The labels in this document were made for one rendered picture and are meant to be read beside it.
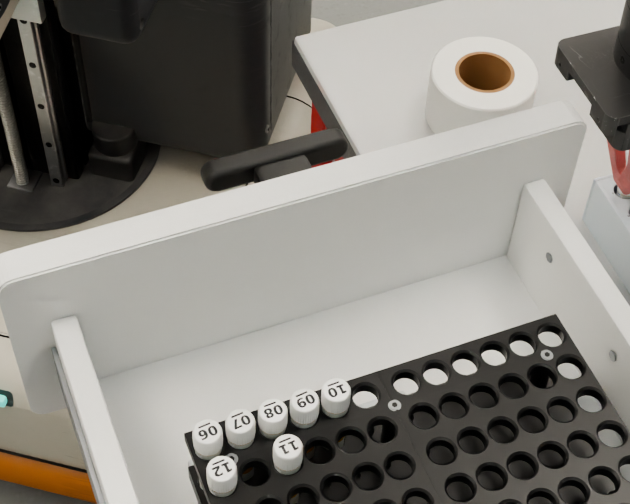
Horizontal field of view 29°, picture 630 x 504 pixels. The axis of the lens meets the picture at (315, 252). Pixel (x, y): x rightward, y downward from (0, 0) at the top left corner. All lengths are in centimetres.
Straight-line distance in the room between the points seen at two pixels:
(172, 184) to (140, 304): 86
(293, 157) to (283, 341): 9
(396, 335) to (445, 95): 22
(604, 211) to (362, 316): 20
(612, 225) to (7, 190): 87
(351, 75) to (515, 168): 27
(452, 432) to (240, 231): 13
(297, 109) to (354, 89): 67
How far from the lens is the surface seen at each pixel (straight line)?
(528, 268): 65
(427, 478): 52
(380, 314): 64
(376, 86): 86
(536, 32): 91
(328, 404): 52
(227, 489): 51
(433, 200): 60
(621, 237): 76
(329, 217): 58
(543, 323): 57
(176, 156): 146
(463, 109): 79
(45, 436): 136
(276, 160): 60
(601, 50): 69
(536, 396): 54
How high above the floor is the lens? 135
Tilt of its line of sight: 52 degrees down
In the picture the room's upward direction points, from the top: 3 degrees clockwise
